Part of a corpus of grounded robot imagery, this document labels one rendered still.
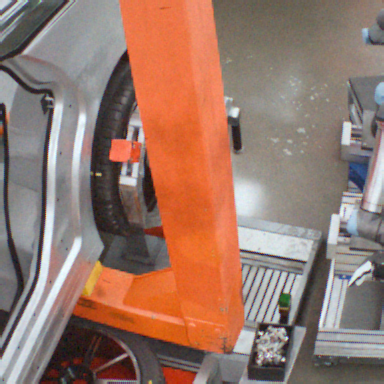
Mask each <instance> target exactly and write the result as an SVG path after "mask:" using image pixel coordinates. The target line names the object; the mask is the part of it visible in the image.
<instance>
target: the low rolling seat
mask: <svg viewBox="0 0 384 384"><path fill-rule="evenodd" d="M347 82H348V88H347V93H348V100H347V105H348V110H349V113H350V114H349V119H350V121H351V123H352V124H353V125H354V126H360V127H362V125H363V123H362V118H363V110H369V111H375V98H374V97H375V94H376V92H375V90H376V89H377V86H378V85H379V84H380V83H382V82H384V75H376V76H375V75H372V76H362V77H360V76H356V77H349V80H348V81H347Z"/></svg>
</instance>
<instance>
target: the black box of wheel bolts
mask: <svg viewBox="0 0 384 384"><path fill-rule="evenodd" d="M294 330H295V325H292V324H288V325H285V324H278V323H277V324H272V323H265V322H263V323H257V326H256V331H255V335H254V339H253V344H252V348H251V353H250V357H249V361H248V365H247V372H248V380H256V381H267V382H269V381H273V382H284V381H285V378H286V373H287V368H288V362H289V360H290V357H291V351H292V346H293V340H294Z"/></svg>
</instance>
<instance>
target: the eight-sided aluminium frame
mask: <svg viewBox="0 0 384 384"><path fill-rule="evenodd" d="M128 127H129V129H128V134H127V140H130V141H136V134H137V131H139V136H138V142H140V143H142V148H141V155H140V161H139V162H138V163H134V166H133V172H130V171H131V165H132V163H129V164H127V163H123V165H122V171H121V174H120V189H121V190H122V194H123V198H124V202H125V208H126V212H127V216H128V221H129V223H130V226H135V227H140V228H144V229H149V228H151V227H156V226H159V225H162V224H161V219H160V214H159V209H158V204H156V206H155V208H154V210H153V211H152V212H147V208H146V204H145V200H144V196H143V191H142V187H141V172H142V166H143V160H144V154H145V148H146V146H145V137H144V132H143V128H142V124H141V119H140V115H139V107H138V106H137V108H136V110H135V111H133V112H132V115H131V118H130V121H129V124H128Z"/></svg>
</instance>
